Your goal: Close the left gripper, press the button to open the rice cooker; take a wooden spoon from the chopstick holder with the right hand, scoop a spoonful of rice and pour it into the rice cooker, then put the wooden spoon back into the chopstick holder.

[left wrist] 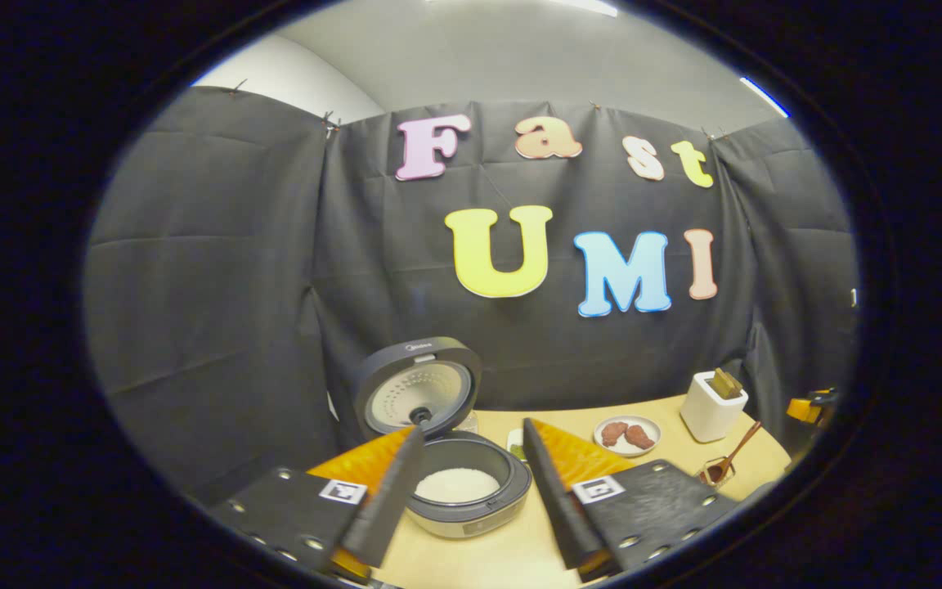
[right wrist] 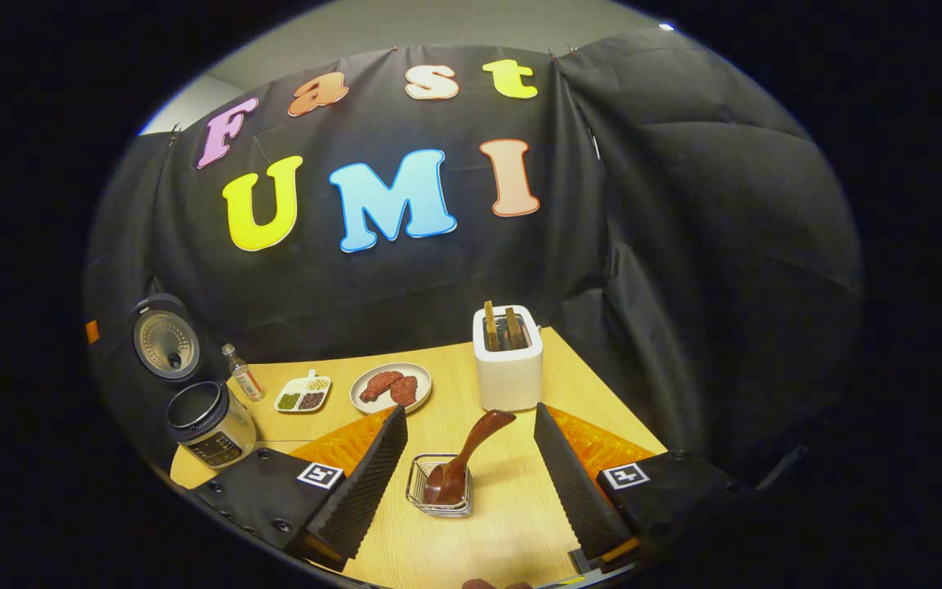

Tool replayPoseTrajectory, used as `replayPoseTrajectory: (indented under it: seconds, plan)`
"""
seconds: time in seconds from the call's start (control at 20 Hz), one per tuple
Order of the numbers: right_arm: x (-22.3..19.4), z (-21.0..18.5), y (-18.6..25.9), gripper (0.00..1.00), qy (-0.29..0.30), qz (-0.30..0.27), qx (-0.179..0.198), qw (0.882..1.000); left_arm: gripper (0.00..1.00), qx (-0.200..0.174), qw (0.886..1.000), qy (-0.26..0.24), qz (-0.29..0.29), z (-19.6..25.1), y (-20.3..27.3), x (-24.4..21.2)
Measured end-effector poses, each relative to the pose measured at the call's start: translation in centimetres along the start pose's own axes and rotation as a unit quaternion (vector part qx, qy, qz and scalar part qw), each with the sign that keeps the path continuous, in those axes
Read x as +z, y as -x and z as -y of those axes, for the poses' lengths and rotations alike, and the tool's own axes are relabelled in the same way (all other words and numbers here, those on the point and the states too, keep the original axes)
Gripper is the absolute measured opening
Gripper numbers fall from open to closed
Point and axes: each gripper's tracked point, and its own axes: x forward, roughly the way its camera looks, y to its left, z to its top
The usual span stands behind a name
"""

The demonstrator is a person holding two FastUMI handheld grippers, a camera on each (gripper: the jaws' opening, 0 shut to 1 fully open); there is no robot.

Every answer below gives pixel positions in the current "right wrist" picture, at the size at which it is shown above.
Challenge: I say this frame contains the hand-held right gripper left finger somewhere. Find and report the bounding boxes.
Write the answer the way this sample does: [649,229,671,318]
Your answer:
[193,405,409,573]

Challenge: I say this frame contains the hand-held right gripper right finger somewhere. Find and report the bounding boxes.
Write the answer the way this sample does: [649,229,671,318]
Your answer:
[533,402,758,573]

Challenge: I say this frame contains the metal wire chopstick holder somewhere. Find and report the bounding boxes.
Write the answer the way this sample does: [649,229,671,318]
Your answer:
[405,453,473,519]

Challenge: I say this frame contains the brown wooden spoon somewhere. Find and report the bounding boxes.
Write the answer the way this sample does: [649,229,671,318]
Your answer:
[424,409,517,506]

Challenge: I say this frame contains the grey silver rice cooker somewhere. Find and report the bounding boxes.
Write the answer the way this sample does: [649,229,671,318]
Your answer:
[129,292,259,470]

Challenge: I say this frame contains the divided white bean dish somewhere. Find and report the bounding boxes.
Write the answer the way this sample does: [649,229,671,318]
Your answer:
[274,369,332,414]

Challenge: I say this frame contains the white toaster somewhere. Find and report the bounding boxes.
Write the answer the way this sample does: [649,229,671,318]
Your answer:
[472,305,544,412]

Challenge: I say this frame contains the round white plate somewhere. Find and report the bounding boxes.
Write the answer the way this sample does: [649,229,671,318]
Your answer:
[349,362,433,416]

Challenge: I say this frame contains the small clear glass bottle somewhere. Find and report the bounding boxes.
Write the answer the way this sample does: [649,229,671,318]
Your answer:
[222,343,266,402]

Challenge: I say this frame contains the black backdrop cloth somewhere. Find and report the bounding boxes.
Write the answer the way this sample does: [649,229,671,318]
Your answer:
[83,29,864,492]

